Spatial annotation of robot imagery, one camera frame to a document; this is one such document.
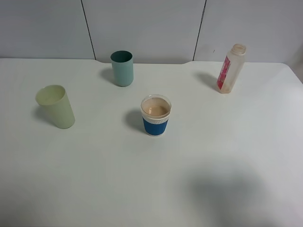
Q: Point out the pale yellow-green plastic cup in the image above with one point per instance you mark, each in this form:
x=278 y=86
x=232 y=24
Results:
x=54 y=100

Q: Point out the teal plastic cup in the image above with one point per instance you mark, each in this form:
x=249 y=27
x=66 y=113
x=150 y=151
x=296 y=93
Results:
x=122 y=65

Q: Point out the glass cup with blue sleeve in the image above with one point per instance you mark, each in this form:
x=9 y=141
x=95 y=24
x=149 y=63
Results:
x=155 y=111

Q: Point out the clear drink bottle red label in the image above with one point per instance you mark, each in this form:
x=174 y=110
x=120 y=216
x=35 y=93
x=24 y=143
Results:
x=231 y=68

